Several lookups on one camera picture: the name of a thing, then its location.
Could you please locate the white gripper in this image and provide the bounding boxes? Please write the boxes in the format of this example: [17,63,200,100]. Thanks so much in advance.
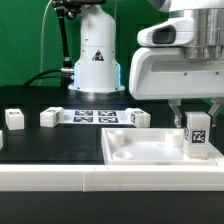
[129,48,224,128]

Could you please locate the white square tabletop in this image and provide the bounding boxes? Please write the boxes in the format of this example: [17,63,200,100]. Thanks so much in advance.
[101,128,224,166]

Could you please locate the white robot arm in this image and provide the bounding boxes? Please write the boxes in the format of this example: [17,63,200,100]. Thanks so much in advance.
[69,0,224,117]

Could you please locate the AprilTag marker sheet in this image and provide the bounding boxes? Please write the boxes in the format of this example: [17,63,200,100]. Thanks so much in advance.
[62,109,131,125]

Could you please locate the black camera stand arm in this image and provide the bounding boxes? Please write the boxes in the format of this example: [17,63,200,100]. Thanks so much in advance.
[52,0,107,68]

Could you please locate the black and grey cables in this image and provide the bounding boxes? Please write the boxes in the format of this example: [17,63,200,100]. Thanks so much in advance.
[22,0,75,88]

